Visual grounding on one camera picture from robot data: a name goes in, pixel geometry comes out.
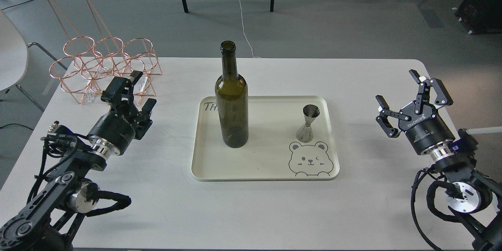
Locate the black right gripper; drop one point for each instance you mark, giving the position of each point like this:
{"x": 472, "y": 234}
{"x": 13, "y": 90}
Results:
{"x": 425, "y": 127}

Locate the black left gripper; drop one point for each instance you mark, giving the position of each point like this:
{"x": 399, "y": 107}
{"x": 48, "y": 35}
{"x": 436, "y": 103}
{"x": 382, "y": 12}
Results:
{"x": 114, "y": 131}

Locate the dark green wine bottle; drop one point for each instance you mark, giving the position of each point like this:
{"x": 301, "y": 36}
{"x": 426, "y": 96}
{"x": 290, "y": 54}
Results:
{"x": 231, "y": 94}

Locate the steel double jigger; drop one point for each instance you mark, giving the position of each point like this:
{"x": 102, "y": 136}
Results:
{"x": 305, "y": 133}

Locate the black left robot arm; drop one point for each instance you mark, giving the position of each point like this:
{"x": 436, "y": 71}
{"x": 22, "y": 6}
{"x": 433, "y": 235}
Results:
{"x": 62, "y": 196}

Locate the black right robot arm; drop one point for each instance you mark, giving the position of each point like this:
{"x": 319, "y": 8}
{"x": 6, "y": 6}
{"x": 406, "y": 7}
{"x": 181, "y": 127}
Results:
{"x": 458, "y": 189}

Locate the white chair leg right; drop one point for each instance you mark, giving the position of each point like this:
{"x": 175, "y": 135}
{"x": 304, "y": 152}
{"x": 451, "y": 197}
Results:
{"x": 484, "y": 130}

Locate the black equipment case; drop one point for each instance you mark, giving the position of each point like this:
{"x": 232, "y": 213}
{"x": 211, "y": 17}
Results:
{"x": 480, "y": 16}

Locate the white round side table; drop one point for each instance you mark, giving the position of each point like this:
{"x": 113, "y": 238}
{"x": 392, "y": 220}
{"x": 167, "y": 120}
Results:
{"x": 13, "y": 53}

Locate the cream bear serving tray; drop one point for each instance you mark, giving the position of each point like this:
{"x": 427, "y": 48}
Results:
{"x": 272, "y": 152}

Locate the copper wire bottle rack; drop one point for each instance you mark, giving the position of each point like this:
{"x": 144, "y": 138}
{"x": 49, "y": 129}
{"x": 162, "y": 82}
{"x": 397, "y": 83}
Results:
{"x": 93, "y": 56}

